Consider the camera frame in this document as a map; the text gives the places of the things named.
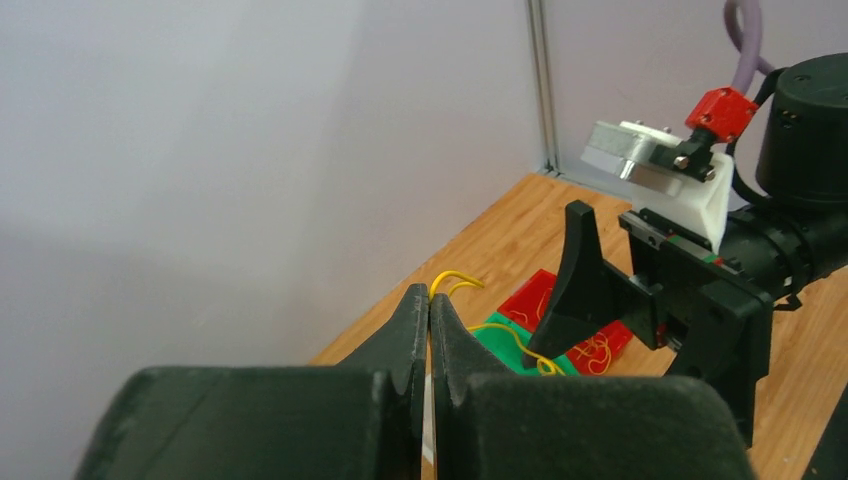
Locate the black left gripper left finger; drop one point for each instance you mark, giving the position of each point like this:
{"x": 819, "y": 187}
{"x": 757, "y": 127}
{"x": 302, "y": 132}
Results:
{"x": 359, "y": 419}

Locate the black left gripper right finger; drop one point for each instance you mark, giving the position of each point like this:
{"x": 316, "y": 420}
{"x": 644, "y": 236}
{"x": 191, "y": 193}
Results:
{"x": 492, "y": 423}

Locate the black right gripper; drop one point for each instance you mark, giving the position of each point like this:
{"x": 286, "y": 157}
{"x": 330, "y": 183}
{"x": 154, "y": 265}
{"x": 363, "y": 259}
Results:
{"x": 679, "y": 296}

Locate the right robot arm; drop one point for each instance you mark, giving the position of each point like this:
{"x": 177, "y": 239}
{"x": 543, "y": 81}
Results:
{"x": 726, "y": 228}

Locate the red plastic bin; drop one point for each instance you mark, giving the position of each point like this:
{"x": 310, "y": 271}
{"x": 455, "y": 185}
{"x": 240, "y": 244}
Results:
{"x": 598, "y": 347}

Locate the green plastic bin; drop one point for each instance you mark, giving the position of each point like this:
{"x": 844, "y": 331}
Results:
{"x": 507, "y": 341}

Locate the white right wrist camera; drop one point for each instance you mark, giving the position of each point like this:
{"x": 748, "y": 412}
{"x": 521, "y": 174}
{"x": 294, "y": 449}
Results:
{"x": 683, "y": 181}

